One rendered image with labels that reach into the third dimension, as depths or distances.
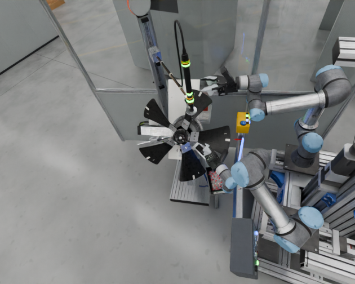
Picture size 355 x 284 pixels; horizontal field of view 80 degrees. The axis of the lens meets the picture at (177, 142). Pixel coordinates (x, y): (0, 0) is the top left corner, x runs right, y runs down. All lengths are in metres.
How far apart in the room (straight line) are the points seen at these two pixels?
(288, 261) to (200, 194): 1.03
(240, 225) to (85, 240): 2.02
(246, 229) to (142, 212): 1.66
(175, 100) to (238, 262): 1.23
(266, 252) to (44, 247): 2.40
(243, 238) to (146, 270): 1.50
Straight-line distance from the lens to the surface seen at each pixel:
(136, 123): 2.83
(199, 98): 1.53
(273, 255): 2.32
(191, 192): 2.58
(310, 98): 1.27
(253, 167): 1.09
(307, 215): 1.32
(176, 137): 1.55
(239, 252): 1.22
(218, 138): 1.56
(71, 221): 3.03
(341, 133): 3.49
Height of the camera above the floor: 2.44
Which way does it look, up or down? 53 degrees down
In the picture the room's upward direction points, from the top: 13 degrees counter-clockwise
